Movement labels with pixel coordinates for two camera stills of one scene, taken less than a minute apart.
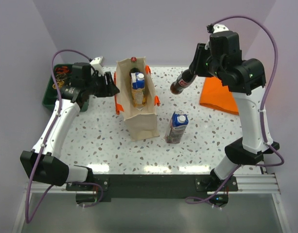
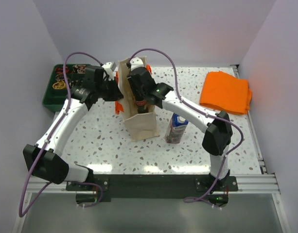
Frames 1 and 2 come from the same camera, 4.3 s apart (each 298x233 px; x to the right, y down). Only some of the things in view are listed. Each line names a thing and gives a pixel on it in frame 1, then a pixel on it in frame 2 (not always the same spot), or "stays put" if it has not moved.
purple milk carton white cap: (179, 123) stays put
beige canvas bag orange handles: (142, 124) stays put
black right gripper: (196, 66) to (135, 91)
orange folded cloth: (216, 96) stays put
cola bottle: (184, 78) to (140, 104)
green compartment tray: (61, 74) stays put
